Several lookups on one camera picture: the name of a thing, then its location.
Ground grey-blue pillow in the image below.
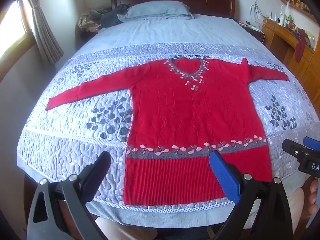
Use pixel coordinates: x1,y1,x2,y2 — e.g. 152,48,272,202
117,1,194,22

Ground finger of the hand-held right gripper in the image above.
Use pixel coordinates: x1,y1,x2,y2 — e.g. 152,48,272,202
303,136,320,153
282,139,310,161

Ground white wall cables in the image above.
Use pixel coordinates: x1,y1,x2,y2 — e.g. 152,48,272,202
250,0,266,26

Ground white bottle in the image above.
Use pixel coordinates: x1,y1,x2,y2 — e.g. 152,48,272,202
279,5,287,27

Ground person's right hand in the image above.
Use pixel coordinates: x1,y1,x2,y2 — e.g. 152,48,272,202
309,179,320,215

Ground red knitted sweater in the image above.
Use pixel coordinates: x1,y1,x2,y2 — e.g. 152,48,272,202
46,57,290,207

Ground brown floral fabric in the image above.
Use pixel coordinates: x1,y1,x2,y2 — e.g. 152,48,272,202
77,14,102,32

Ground grey leaf-print quilt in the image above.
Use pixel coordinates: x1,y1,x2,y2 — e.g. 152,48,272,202
16,14,320,220

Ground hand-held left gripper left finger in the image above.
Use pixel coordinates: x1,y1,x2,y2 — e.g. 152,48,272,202
27,151,112,240

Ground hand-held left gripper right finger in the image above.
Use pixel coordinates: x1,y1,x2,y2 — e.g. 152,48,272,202
209,150,293,240

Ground grey curtain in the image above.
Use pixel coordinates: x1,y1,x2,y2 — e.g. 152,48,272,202
26,0,64,65

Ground wooden desk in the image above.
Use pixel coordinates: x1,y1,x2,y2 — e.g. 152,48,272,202
261,19,320,105

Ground dark blue clothes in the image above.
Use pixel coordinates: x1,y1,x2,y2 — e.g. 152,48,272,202
100,4,130,28

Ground dark nightstand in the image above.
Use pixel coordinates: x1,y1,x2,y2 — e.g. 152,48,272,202
235,19,264,43

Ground dark red hanging cloth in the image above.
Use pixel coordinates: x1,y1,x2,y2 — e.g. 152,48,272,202
294,29,308,63

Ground window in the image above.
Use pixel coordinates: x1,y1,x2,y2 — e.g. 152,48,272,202
0,0,33,80

